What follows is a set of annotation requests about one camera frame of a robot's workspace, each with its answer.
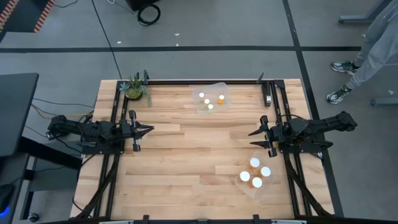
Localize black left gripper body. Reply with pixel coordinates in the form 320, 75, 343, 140
119, 110, 142, 152

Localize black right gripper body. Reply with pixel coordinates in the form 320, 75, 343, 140
261, 115, 282, 158

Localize clear bag of orange bottles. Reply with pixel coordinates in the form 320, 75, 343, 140
234, 151, 279, 200

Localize clear plastic bin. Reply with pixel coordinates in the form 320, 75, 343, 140
191, 82, 233, 115

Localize potted green succulent plant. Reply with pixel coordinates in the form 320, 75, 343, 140
119, 73, 153, 108

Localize black desk top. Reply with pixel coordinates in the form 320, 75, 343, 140
0, 72, 40, 158

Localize grey metal table foot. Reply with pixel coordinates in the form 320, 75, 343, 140
338, 0, 393, 25
369, 96, 398, 109

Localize black box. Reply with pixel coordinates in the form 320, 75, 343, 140
126, 0, 161, 12

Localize person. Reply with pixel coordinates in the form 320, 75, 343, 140
325, 0, 398, 105

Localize black mat orange stripes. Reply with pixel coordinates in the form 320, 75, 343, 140
0, 0, 56, 34

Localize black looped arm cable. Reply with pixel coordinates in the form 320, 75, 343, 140
275, 113, 301, 127

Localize black aluminium table frame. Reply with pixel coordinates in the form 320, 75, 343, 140
70, 70, 335, 224

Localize yellow floor cable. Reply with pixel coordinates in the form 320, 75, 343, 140
30, 103, 95, 121

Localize black floor cable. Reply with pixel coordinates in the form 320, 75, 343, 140
91, 0, 123, 80

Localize coiled black cable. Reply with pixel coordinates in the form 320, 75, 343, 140
136, 2, 162, 27

